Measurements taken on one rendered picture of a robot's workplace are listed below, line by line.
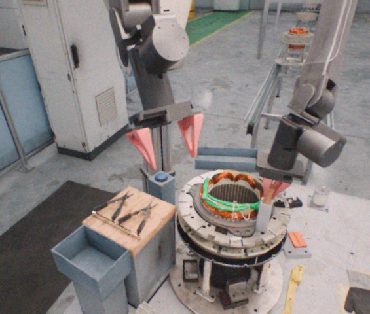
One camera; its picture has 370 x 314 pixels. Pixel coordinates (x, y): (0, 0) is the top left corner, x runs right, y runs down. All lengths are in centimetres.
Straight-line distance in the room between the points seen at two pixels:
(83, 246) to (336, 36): 80
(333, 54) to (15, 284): 208
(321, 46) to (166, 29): 33
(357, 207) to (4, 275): 208
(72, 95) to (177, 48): 250
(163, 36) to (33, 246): 212
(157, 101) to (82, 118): 251
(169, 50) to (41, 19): 248
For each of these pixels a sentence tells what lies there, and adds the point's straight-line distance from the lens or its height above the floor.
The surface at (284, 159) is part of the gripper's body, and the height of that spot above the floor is 133.
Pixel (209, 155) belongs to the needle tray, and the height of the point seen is 103.
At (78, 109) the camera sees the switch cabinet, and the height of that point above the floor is 58.
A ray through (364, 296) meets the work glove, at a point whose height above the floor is 80.
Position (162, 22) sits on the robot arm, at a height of 160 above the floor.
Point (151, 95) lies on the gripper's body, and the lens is 49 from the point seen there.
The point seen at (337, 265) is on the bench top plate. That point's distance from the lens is 123.
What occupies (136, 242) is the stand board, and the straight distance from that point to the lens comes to 79.
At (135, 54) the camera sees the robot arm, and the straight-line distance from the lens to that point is 51.
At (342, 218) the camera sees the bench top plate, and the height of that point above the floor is 78.
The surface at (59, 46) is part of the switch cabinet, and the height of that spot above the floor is 114.
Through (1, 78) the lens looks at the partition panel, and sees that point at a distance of 301.
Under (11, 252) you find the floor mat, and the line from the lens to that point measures 244.
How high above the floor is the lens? 165
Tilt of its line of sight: 33 degrees down
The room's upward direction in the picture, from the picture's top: straight up
